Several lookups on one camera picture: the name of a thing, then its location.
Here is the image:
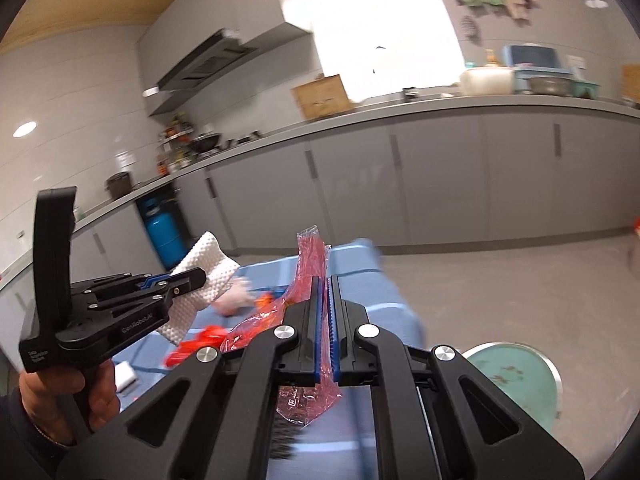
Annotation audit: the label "grey wall cabinet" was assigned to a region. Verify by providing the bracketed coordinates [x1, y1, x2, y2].
[137, 0, 315, 117]

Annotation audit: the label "person's left forearm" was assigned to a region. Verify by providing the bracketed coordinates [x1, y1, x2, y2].
[0, 392, 68, 480]

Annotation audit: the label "person's left hand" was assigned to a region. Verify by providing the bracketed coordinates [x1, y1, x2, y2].
[19, 360, 122, 447]

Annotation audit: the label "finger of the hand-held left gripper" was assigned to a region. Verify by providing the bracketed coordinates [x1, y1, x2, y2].
[85, 267, 208, 322]
[72, 273, 170, 295]

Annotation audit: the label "blue gas cylinder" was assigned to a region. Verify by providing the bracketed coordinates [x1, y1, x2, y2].
[141, 194, 190, 267]

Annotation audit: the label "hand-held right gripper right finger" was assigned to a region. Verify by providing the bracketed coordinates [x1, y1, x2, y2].
[327, 275, 586, 480]

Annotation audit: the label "wooden cutting board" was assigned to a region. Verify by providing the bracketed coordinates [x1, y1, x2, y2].
[291, 74, 354, 121]

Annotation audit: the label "black wok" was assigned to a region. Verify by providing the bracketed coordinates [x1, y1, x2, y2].
[190, 132, 224, 154]

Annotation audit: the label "spice rack with bottles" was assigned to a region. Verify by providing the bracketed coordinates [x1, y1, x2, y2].
[156, 114, 196, 175]

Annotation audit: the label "grey range hood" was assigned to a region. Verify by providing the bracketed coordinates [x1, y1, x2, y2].
[154, 29, 257, 95]

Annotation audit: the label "metal basin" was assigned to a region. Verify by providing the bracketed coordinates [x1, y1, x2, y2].
[529, 76, 577, 96]

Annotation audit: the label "grey kitchen counter cabinets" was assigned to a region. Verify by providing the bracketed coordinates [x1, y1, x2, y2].
[0, 92, 640, 321]

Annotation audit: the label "white sponge block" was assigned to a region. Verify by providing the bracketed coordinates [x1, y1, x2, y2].
[115, 362, 139, 391]

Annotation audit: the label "bright kitchen window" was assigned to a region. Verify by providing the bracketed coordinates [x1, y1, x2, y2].
[282, 0, 466, 102]

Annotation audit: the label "white plastic basin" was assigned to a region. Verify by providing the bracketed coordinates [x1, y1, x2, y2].
[459, 66, 516, 96]

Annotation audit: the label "blue checked tablecloth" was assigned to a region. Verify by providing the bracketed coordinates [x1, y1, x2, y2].
[112, 240, 426, 480]

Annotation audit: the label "translucent red plastic wrapper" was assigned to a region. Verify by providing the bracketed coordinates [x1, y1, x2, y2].
[219, 225, 345, 426]

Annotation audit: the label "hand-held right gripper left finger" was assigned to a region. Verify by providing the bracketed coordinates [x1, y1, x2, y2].
[56, 275, 328, 480]

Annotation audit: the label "green enamel basin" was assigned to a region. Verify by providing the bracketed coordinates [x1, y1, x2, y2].
[462, 341, 563, 436]

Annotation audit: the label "blue dish box with lid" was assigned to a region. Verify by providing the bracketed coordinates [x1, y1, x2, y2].
[501, 44, 562, 94]

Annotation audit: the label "hanging kitchen cloths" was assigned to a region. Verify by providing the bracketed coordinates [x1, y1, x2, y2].
[454, 0, 542, 24]

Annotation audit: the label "dark brown pot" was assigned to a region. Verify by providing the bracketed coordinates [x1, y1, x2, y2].
[106, 172, 132, 200]

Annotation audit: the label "red snack wrapper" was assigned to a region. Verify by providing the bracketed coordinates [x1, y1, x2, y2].
[165, 325, 236, 368]

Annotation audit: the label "white foam block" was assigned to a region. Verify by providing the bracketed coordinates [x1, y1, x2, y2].
[159, 231, 240, 346]

